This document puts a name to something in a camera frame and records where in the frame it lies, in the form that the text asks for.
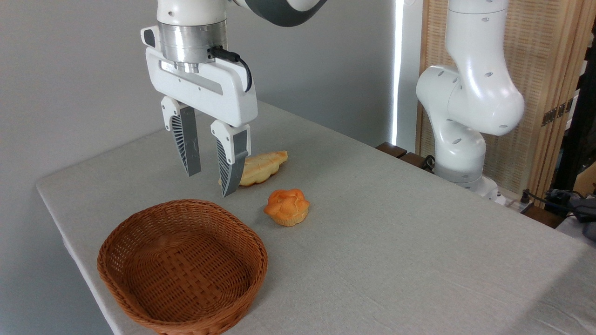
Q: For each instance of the white Franka Panda arm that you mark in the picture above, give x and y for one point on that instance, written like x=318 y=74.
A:
x=470 y=93

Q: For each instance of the black electronic device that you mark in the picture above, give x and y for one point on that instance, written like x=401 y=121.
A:
x=565 y=200

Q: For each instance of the metal screen hinge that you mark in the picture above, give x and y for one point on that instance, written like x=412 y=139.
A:
x=556 y=111

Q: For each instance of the grey tablecloth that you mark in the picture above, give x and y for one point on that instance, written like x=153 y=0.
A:
x=396 y=256

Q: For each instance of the brown cardboard box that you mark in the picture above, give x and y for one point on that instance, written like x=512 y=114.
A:
x=587 y=180

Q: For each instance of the orange flower-shaped muffin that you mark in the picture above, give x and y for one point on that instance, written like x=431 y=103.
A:
x=286 y=207

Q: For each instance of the dark brown wooden block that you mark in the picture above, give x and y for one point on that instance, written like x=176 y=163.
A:
x=542 y=216
x=414 y=160
x=391 y=149

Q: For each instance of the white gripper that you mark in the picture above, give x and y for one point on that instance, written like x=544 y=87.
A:
x=209 y=90

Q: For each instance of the long braided bread loaf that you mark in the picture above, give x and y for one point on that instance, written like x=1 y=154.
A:
x=265 y=165

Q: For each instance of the brown wicker basket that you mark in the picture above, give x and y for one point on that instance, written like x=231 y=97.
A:
x=186 y=270

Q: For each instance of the bamboo folding screen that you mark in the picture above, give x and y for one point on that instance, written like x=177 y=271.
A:
x=535 y=46

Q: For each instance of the black vertical stand pole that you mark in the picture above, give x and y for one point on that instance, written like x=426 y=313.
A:
x=577 y=121

